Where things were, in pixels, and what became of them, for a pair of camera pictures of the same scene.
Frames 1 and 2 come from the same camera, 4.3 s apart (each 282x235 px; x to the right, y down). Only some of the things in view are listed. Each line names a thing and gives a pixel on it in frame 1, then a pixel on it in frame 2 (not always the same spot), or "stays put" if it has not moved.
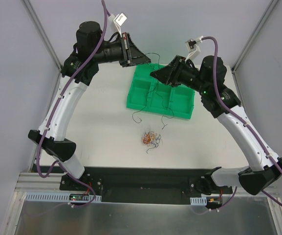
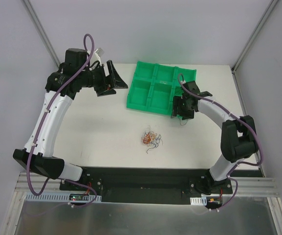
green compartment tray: x=148 y=93 stays put
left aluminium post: x=31 y=10 stays put
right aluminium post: x=253 y=35 stays put
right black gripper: x=177 y=71 -> x=181 y=106
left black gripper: x=126 y=49 -> x=105 y=82
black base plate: x=141 y=185 stays put
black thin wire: x=160 y=96 -> x=182 y=125
